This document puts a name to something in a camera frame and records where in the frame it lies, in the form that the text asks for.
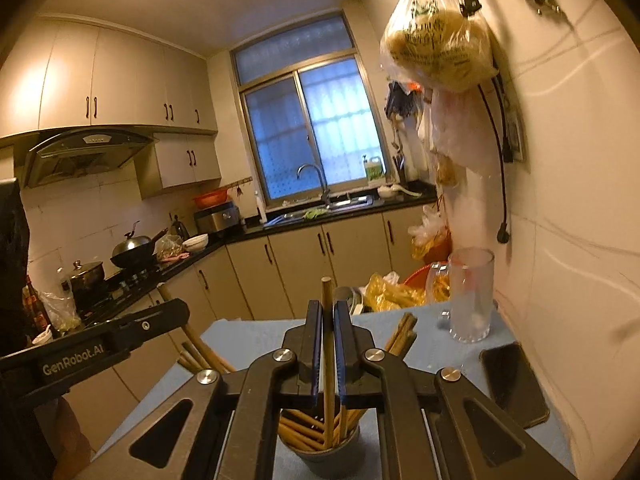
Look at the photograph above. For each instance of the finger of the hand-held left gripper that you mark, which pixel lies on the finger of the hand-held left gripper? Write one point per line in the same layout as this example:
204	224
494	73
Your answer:
150	324

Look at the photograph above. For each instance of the steel pot with lid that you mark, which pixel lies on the steel pot with lid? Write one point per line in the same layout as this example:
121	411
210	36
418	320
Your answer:
85	277

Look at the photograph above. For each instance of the hanging plastic bags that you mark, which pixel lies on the hanging plastic bags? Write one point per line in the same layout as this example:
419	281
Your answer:
455	130

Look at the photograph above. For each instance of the dark glass bottles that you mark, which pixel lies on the dark glass bottles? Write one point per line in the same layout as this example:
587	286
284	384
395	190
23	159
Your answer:
36	305

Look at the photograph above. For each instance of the dark kettle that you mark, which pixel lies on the dark kettle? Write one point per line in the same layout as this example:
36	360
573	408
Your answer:
179	230

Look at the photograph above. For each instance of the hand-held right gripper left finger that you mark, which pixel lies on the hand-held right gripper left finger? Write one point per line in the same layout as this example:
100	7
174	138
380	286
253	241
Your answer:
315	350

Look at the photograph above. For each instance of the light wooden chopstick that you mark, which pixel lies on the light wooden chopstick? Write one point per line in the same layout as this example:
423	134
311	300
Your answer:
400	327
197	357
409	342
187	365
327	310
210	350
406	332

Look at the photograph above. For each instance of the small white bowl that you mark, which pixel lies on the small white bowl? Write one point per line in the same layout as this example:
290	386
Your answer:
42	336

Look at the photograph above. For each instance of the large red basin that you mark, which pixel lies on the large red basin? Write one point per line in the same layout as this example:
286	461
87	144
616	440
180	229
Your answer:
417	280

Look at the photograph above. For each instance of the small beige wall cabinet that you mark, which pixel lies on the small beige wall cabinet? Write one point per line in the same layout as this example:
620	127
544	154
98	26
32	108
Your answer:
185	162

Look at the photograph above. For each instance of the white bottle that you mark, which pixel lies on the white bottle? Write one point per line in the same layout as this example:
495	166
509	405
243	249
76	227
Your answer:
261	210

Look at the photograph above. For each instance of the steel sink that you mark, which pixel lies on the steel sink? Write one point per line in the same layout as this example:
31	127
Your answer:
345	204

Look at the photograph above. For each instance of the bunch of wooden chopsticks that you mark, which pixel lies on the bunch of wooden chopsticks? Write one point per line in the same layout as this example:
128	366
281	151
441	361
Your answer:
300	430

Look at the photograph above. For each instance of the blue table cloth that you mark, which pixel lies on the blue table cloth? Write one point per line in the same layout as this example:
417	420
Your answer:
430	355

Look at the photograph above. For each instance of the grey cup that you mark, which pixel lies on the grey cup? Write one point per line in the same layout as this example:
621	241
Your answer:
320	460

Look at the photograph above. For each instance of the clear glass mug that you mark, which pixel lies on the clear glass mug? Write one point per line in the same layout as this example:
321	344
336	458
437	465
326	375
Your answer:
470	300

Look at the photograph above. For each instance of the beige base cabinets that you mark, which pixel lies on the beige base cabinets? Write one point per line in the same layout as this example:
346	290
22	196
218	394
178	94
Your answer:
350	255

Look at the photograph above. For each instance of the steel faucet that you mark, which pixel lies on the steel faucet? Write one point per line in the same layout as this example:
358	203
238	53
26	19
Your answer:
320	180

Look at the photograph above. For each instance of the steel basin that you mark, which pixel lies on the steel basin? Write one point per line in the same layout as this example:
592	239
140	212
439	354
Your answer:
347	302

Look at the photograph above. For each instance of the wall hook rail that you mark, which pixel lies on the wall hook rail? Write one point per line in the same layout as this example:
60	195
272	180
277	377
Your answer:
237	182

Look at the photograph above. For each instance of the small red plastic basin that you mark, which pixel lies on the small red plastic basin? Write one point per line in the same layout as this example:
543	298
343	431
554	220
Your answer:
212	199

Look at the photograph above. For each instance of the black kitchen counter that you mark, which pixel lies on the black kitchen counter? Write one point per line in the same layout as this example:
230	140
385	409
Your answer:
240	234

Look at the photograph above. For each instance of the black wok with lid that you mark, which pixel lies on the black wok with lid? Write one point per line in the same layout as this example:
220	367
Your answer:
135	252

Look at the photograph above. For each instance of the wall power strip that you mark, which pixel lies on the wall power strip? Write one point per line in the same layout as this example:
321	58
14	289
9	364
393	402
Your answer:
514	130

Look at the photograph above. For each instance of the bag of orange food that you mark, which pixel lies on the bag of orange food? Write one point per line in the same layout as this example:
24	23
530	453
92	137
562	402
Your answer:
432	245

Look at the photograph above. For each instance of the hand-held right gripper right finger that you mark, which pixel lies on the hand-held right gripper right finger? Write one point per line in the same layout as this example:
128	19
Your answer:
342	350

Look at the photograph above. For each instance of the black range hood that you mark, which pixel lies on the black range hood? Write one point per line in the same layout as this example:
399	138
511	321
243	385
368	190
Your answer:
85	155

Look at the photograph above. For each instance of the plastic bag of yellow food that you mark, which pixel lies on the plastic bag of yellow food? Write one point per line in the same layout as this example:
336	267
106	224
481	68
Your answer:
435	45

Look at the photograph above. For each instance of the kitchen window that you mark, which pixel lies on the kitchen window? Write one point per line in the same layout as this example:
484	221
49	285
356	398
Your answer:
310	120

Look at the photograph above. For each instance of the black smartphone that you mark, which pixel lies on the black smartphone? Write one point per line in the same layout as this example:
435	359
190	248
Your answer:
515	385

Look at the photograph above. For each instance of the clear plastic bag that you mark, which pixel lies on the clear plastic bag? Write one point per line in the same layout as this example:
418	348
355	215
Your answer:
60	310

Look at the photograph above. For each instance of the black gas stove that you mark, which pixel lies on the black gas stove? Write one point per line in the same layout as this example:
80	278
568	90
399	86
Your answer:
120	290

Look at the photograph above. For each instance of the green bottle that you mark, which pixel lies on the green bottle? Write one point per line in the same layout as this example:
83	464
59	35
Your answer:
373	170

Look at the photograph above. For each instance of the beige wall cabinets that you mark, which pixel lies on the beige wall cabinets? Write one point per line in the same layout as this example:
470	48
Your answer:
115	80

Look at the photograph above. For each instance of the dark utensil holder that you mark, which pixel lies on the dark utensil holder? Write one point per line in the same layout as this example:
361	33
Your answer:
399	172

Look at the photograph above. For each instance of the steel kitchen appliance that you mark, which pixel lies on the steel kitchen appliance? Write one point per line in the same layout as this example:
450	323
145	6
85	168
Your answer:
217	220

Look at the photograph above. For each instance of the green vegetables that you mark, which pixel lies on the green vegetables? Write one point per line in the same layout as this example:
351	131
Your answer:
315	214

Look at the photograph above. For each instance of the white ladle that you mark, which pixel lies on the white ladle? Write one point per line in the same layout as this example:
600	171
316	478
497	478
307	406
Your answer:
395	191

